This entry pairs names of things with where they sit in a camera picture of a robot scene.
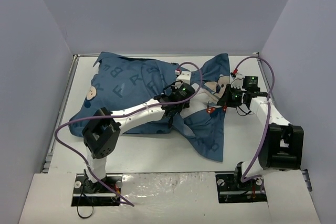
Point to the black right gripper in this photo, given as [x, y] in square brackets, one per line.
[226, 97]

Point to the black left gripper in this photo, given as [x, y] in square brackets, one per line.
[169, 110]

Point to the white pillow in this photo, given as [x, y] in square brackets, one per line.
[199, 102]

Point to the blue letter print pillowcase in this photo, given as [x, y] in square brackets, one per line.
[123, 82]

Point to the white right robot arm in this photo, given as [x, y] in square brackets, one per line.
[281, 144]

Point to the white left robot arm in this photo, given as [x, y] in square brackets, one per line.
[101, 133]

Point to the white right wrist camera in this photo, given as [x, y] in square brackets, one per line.
[237, 79]

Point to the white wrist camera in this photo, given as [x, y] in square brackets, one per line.
[183, 76]
[237, 79]

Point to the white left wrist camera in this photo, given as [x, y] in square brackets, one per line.
[183, 76]

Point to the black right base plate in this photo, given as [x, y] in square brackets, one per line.
[231, 190]

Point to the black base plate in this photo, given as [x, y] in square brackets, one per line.
[231, 190]
[84, 196]

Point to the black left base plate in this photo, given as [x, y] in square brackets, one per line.
[84, 196]

